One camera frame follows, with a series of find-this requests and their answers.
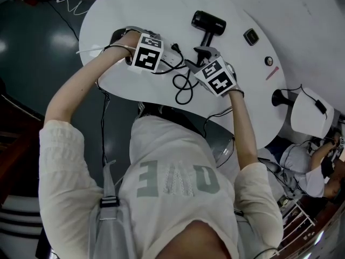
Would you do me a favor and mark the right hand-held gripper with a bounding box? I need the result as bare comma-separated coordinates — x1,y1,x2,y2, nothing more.
184,46,234,97

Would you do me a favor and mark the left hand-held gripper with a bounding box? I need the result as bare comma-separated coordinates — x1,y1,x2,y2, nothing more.
111,25,164,73

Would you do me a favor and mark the white power strip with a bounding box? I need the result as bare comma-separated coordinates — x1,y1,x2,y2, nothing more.
158,50,186,71

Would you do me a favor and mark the person's right forearm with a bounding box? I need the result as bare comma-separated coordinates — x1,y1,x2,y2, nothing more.
227,90,259,172

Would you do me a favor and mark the person's left forearm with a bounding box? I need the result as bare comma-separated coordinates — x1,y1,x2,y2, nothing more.
44,40,127,126

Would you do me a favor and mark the black hair dryer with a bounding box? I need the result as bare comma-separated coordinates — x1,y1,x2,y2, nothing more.
191,10,227,51

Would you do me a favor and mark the person's left hand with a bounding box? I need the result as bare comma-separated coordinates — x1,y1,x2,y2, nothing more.
118,32,141,58

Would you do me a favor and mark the person's right hand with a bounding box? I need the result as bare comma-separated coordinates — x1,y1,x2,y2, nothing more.
225,62,244,92

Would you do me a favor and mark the small black box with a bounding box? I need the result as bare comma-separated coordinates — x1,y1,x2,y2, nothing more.
243,28,260,47

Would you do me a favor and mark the pink pen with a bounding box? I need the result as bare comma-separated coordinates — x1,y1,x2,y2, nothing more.
265,66,280,80

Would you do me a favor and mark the person in white shirt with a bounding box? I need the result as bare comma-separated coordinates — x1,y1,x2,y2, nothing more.
39,114,284,259

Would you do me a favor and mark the white shade table lamp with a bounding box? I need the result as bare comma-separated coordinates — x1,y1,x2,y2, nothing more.
271,84,335,140

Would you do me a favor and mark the dark wooden chair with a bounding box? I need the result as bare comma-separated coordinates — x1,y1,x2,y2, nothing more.
0,77,45,207

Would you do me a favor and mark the white cable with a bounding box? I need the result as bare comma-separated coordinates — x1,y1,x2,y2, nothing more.
56,0,109,56

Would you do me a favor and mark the long black cable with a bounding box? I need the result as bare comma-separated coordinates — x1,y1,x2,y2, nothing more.
100,81,112,172

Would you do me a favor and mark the grey harness strap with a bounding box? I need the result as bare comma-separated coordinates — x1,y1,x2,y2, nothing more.
88,159,135,259

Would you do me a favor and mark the white wire rack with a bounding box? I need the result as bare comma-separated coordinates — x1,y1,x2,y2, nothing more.
280,200,316,250

